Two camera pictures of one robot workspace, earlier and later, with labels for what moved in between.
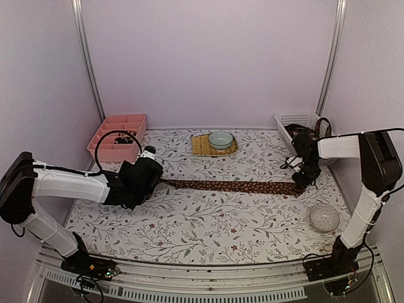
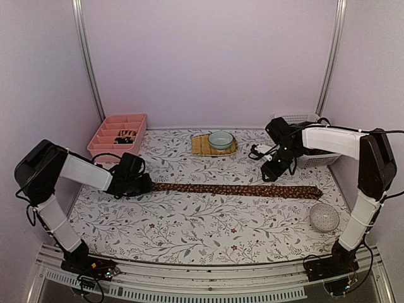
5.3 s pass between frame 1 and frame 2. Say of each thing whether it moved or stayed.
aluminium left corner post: stayed
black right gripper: moved
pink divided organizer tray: stayed
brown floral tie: moved
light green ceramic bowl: stayed
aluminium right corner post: stayed
